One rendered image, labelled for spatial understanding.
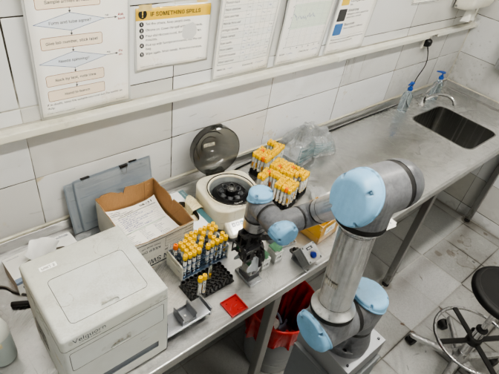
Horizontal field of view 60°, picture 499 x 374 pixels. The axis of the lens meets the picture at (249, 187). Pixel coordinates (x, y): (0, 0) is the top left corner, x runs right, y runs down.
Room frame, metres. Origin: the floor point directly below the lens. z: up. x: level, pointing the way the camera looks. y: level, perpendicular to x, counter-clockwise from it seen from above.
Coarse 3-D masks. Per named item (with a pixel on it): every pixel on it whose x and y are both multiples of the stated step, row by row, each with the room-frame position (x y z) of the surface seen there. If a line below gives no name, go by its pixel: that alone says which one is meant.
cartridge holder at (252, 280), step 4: (236, 268) 1.02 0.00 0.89; (240, 268) 1.01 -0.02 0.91; (236, 272) 1.01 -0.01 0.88; (240, 272) 1.00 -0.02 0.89; (244, 272) 0.99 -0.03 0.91; (256, 272) 1.00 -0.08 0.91; (240, 276) 1.00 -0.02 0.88; (244, 276) 0.99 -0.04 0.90; (248, 276) 0.98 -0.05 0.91; (252, 276) 0.98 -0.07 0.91; (256, 276) 1.00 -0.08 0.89; (244, 280) 0.98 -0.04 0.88; (248, 280) 0.97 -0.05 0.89; (252, 280) 0.98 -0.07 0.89; (256, 280) 0.98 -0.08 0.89; (260, 280) 0.99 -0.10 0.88; (248, 284) 0.97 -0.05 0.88; (252, 284) 0.96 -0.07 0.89
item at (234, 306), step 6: (234, 294) 0.91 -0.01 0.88; (228, 300) 0.89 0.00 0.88; (234, 300) 0.89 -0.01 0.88; (240, 300) 0.90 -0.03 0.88; (222, 306) 0.86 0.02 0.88; (228, 306) 0.86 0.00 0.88; (234, 306) 0.87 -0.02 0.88; (240, 306) 0.87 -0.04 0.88; (246, 306) 0.87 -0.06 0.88; (228, 312) 0.84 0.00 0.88; (234, 312) 0.84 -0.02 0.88; (240, 312) 0.85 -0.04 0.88
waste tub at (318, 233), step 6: (330, 222) 1.26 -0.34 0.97; (312, 228) 1.25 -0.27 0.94; (318, 228) 1.24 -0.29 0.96; (324, 228) 1.24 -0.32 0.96; (330, 228) 1.28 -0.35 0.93; (336, 228) 1.32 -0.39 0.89; (306, 234) 1.26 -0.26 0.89; (312, 234) 1.25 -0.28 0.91; (318, 234) 1.23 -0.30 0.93; (324, 234) 1.25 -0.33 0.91; (312, 240) 1.24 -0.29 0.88; (318, 240) 1.23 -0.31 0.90
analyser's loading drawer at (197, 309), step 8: (200, 296) 0.84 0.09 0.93; (192, 304) 0.82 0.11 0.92; (200, 304) 0.83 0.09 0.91; (208, 304) 0.82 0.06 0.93; (176, 312) 0.77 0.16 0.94; (184, 312) 0.79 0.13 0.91; (192, 312) 0.78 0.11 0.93; (200, 312) 0.80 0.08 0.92; (208, 312) 0.80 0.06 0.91; (168, 320) 0.75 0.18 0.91; (176, 320) 0.76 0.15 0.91; (184, 320) 0.76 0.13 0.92; (192, 320) 0.76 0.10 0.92; (168, 328) 0.72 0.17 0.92; (176, 328) 0.73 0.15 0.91; (184, 328) 0.74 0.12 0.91; (168, 336) 0.70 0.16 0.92
